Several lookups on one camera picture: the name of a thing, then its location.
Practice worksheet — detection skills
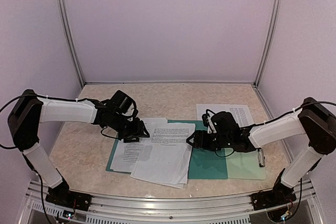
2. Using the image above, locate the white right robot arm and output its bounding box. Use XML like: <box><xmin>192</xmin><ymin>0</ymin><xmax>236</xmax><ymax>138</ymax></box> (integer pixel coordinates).
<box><xmin>186</xmin><ymin>97</ymin><xmax>335</xmax><ymax>205</ymax></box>

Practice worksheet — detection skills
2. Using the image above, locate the front aluminium rail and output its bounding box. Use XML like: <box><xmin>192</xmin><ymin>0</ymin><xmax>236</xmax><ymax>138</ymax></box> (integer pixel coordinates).
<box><xmin>18</xmin><ymin>180</ymin><xmax>325</xmax><ymax>223</ymax></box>

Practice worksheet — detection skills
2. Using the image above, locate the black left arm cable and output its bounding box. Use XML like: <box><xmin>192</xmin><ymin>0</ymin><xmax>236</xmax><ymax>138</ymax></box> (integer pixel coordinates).
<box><xmin>0</xmin><ymin>94</ymin><xmax>92</xmax><ymax>149</ymax></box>

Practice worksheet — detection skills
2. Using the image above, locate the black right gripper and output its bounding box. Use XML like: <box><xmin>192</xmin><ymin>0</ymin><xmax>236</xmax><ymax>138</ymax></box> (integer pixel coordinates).
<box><xmin>187</xmin><ymin>130</ymin><xmax>232</xmax><ymax>151</ymax></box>

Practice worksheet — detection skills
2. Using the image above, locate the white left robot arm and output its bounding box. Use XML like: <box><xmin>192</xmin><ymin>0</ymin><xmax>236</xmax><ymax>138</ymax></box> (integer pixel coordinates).
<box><xmin>7</xmin><ymin>89</ymin><xmax>150</xmax><ymax>206</ymax></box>

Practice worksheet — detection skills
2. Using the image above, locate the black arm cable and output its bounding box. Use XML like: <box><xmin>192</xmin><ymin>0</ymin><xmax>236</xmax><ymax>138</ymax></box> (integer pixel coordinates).
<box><xmin>251</xmin><ymin>101</ymin><xmax>336</xmax><ymax>127</ymax></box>
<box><xmin>0</xmin><ymin>94</ymin><xmax>92</xmax><ymax>149</ymax></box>

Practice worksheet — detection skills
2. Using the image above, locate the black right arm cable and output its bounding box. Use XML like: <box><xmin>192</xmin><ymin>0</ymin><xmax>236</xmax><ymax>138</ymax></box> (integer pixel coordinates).
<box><xmin>251</xmin><ymin>101</ymin><xmax>336</xmax><ymax>127</ymax></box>

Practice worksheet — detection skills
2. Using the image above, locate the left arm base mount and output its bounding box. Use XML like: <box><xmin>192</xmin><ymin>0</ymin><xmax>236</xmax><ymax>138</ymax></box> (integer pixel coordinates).
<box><xmin>46</xmin><ymin>182</ymin><xmax>92</xmax><ymax>211</ymax></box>

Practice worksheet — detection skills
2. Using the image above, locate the printed paper sheet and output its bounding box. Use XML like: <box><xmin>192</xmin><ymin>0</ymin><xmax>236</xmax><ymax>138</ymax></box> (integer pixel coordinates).
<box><xmin>106</xmin><ymin>118</ymin><xmax>167</xmax><ymax>174</ymax></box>

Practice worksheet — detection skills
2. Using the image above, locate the aluminium frame post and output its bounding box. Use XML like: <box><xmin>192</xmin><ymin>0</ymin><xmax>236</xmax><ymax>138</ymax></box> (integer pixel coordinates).
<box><xmin>57</xmin><ymin>0</ymin><xmax>86</xmax><ymax>88</ymax></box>
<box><xmin>254</xmin><ymin>0</ymin><xmax>281</xmax><ymax>89</ymax></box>

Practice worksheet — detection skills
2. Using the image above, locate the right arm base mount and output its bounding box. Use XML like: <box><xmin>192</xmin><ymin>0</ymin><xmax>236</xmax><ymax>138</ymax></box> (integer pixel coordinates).
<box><xmin>250</xmin><ymin>170</ymin><xmax>297</xmax><ymax>210</ymax></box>

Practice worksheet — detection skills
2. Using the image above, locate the right aluminium frame post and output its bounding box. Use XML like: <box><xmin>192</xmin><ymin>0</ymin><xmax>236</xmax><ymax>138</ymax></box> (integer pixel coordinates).
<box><xmin>254</xmin><ymin>0</ymin><xmax>281</xmax><ymax>89</ymax></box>

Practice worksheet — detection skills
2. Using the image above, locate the printed paper stack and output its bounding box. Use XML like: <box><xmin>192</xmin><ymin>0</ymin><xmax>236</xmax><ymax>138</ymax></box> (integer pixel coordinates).
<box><xmin>130</xmin><ymin>123</ymin><xmax>195</xmax><ymax>188</ymax></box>

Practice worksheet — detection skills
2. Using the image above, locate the left aluminium frame post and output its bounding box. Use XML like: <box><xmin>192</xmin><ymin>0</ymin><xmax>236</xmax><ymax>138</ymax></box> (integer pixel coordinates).
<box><xmin>57</xmin><ymin>0</ymin><xmax>86</xmax><ymax>88</ymax></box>

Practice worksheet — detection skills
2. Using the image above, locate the blank white paper sheet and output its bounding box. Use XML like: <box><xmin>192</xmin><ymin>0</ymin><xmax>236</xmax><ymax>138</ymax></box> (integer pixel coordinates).
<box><xmin>196</xmin><ymin>104</ymin><xmax>254</xmax><ymax>127</ymax></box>

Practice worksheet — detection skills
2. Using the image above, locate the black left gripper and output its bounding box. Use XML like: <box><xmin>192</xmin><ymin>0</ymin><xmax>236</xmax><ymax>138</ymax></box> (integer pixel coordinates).
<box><xmin>110</xmin><ymin>112</ymin><xmax>150</xmax><ymax>143</ymax></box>

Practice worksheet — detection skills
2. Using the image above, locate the light green clipboard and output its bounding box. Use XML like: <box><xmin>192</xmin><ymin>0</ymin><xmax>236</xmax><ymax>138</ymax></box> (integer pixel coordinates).
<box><xmin>225</xmin><ymin>150</ymin><xmax>266</xmax><ymax>180</ymax></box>

